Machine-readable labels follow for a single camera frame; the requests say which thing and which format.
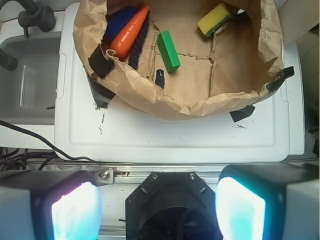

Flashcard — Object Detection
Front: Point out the blue cloth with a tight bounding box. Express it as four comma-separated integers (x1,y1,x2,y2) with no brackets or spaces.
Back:
103,6,139,41

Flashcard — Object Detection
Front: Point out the black tape piece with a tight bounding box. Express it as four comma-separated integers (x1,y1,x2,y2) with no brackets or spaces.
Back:
229,105,256,123
88,44,116,79
266,66,295,95
87,75,116,109

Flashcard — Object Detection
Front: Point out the clear plastic container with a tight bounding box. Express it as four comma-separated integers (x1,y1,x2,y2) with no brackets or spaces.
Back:
0,31,61,125

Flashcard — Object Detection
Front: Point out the aluminium rail frame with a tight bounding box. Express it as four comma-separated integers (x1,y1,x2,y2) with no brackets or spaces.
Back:
53,163,225,186

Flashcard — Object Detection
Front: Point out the black cable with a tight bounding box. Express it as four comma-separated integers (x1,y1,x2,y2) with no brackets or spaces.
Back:
0,119,103,165

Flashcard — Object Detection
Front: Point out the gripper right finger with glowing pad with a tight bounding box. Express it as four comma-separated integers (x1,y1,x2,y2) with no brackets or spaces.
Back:
215,162,320,240

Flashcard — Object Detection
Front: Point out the white plastic bin lid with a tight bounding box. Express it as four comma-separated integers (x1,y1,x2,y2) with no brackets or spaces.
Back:
54,3,290,165

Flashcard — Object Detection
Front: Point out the green rectangular block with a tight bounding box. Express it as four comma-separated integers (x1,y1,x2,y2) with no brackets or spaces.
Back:
157,31,181,74

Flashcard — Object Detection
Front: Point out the brown paper bag tray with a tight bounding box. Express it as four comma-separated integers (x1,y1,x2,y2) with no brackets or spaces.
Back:
73,0,284,120

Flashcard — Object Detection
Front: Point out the orange plastic carrot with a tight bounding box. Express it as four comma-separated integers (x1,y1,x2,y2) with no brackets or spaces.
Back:
110,5,150,58

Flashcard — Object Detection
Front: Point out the dark blue rope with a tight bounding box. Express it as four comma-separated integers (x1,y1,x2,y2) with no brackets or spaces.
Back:
128,17,166,89

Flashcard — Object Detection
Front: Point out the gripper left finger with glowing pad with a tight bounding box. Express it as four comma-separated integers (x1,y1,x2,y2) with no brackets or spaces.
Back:
0,170,102,240

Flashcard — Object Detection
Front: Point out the yellow and green sponge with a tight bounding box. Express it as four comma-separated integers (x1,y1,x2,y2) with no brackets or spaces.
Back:
197,3,233,38

